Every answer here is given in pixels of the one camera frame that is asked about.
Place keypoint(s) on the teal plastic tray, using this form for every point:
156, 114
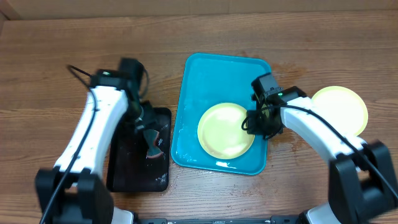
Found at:
210, 79

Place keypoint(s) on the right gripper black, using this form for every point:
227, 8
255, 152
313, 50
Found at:
254, 129

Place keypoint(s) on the black plastic tray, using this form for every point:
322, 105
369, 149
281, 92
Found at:
129, 170

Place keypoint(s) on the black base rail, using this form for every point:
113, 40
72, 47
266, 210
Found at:
217, 220

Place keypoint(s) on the yellow-green plate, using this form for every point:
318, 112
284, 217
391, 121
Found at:
345, 108
220, 131

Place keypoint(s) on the green orange scrub sponge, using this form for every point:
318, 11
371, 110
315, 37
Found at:
151, 136

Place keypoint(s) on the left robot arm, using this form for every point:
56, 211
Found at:
73, 190

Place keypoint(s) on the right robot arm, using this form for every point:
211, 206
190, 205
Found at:
362, 180

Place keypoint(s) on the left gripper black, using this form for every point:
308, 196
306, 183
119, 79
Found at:
150, 119

